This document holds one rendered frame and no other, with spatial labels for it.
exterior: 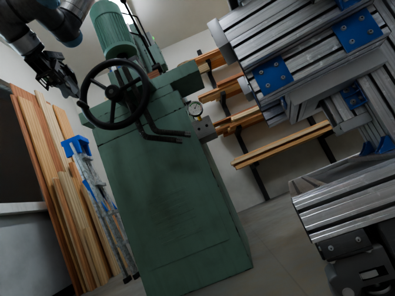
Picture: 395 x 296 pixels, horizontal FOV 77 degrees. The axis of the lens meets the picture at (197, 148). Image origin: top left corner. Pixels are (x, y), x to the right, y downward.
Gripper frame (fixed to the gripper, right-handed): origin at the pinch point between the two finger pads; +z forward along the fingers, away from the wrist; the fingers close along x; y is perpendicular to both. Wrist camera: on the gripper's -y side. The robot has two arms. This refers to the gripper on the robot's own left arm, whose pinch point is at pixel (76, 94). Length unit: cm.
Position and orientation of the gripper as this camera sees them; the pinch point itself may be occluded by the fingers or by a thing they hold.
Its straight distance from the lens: 104.1
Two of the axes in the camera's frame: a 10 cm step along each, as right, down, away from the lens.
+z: 3.3, 5.9, 7.4
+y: 2.5, 7.0, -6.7
